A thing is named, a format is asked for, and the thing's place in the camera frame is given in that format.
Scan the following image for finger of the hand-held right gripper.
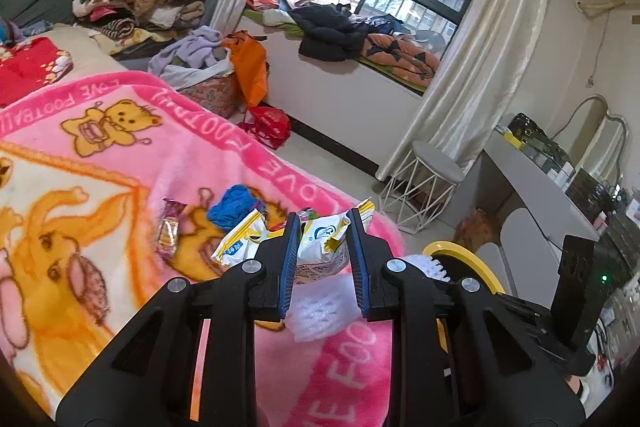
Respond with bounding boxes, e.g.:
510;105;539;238
492;292;551;335

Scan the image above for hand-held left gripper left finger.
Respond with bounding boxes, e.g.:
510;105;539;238
55;212;303;427

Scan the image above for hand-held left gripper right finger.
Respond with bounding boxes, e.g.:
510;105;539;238
346;207;586;427

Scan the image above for white bubble wrap piece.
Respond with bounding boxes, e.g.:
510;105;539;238
285;282;361;345

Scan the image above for yellow white snack bag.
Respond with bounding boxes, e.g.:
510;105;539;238
210;209;286;268

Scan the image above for yellow rimmed black bin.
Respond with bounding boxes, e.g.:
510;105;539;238
420;241;507;353

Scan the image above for white paper wad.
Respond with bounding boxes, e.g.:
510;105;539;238
402;253;453;283

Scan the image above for blue wrapper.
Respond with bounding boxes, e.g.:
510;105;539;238
207;184;266;228

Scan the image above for purple snack wrapper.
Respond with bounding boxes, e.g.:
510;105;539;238
155;199;188;258

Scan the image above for orange floral box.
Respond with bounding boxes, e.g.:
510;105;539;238
452;207;501;253

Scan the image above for dark organizer box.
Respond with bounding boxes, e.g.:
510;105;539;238
565;167;611;212

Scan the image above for white dressing table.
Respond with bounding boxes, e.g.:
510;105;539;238
477;129;601;258

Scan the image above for grey storage box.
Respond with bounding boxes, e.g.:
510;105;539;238
537;152;576;180

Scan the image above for red plastic bag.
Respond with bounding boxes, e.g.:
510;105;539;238
240;106;292;150

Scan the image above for curvy framed mirror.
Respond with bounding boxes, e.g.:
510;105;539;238
550;94;631;188

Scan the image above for green handbag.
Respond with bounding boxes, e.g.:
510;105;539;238
507;112;556;148

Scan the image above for white window seat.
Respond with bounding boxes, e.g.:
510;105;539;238
235;14;426;178

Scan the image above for floral laundry basket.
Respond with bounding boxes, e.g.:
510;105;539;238
180;74;241;120

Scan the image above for orange bag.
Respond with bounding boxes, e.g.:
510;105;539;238
222;32;268;108

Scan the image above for pink bear printed blanket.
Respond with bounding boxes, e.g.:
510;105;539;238
0;71;406;427

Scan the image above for orange patterned quilt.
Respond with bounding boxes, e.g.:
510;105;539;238
362;33;443;90

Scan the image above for black jacket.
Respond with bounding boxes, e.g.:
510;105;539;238
290;3;371;62

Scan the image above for lavender clothes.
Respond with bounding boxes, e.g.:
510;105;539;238
148;27;236;88

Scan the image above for small clothes heap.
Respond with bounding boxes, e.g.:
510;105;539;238
245;0;301;28

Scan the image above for white air conditioner pipe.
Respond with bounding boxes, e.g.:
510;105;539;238
575;0;626;15

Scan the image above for red printed blanket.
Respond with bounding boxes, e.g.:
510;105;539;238
0;37;75;108

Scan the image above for white wire stool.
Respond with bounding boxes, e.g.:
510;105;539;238
378;141;466;235

